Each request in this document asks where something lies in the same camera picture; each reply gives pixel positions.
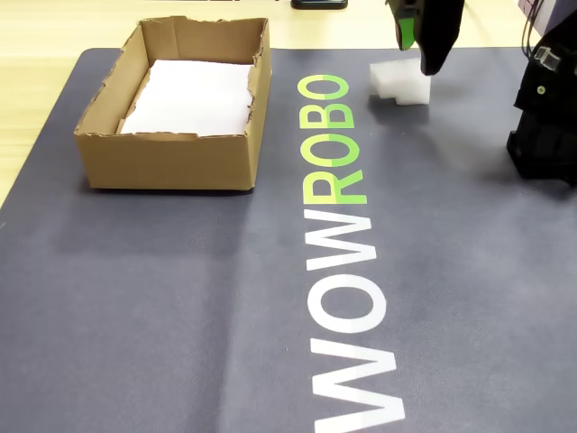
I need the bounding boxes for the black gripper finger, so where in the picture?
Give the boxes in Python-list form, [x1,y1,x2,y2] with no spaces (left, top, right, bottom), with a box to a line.
[412,0,466,76]

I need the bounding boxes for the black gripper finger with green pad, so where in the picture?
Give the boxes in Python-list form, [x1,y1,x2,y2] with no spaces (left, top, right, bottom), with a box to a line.
[389,0,419,52]

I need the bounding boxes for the white foam block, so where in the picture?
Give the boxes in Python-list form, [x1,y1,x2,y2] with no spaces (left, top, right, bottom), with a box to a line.
[369,57,433,108]

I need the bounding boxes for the white foam sheet in box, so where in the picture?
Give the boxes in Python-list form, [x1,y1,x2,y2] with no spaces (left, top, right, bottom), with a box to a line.
[118,58,256,138]

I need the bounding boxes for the brown cardboard box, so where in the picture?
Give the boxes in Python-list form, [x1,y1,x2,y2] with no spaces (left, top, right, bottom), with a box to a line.
[73,15,273,192]

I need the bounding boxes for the grey WOWROBO mat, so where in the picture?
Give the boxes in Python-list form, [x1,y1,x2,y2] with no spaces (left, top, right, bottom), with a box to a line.
[0,46,577,433]

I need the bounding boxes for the thin black arm wires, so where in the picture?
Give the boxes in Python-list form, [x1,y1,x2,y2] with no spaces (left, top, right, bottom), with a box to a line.
[519,0,547,58]

